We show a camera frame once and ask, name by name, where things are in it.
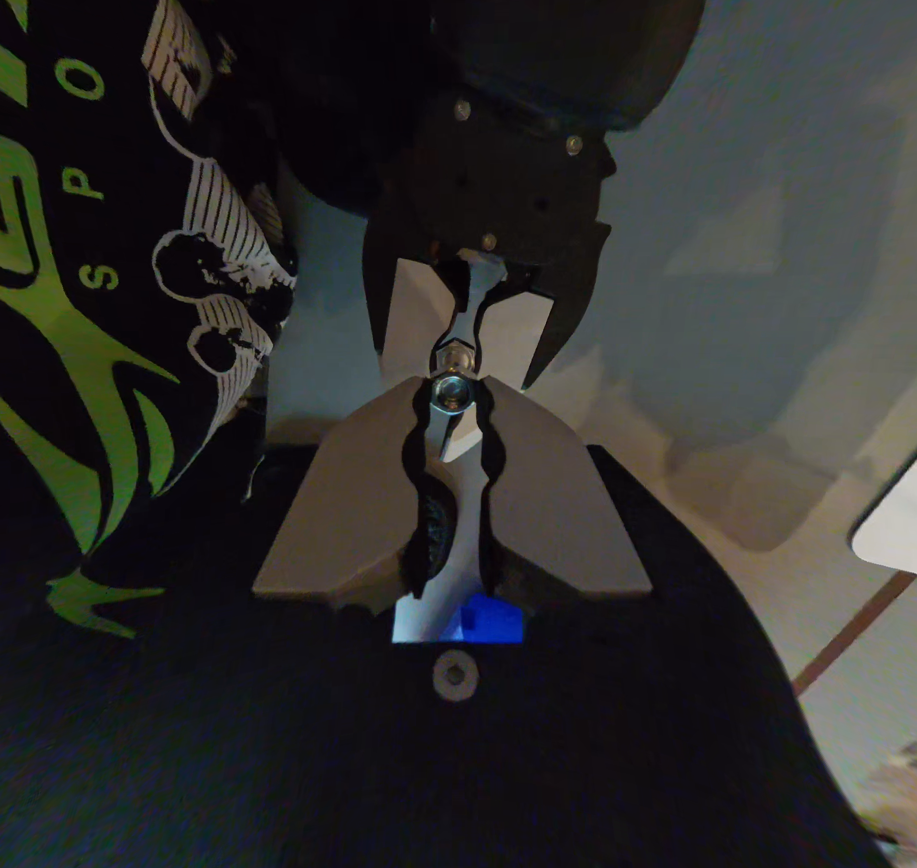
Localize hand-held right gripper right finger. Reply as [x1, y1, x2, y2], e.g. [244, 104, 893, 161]
[474, 374, 654, 594]

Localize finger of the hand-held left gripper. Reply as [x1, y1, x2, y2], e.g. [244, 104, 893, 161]
[380, 255, 461, 391]
[473, 288, 558, 391]

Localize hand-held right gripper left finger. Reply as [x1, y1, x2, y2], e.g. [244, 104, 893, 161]
[252, 376, 431, 605]

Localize steel hex bolt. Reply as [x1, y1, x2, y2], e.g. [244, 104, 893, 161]
[432, 338, 475, 411]

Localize steel hex nut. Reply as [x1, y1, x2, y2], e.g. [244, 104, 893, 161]
[428, 377, 475, 423]

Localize blue plastic bin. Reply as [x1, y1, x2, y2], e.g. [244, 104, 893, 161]
[440, 594, 525, 644]

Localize person's left forearm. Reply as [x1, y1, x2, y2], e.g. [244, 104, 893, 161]
[208, 0, 438, 217]

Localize person's black printed shirt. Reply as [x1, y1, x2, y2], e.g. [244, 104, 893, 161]
[0, 0, 298, 640]

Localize white document stand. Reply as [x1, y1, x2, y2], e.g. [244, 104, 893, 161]
[851, 453, 917, 572]

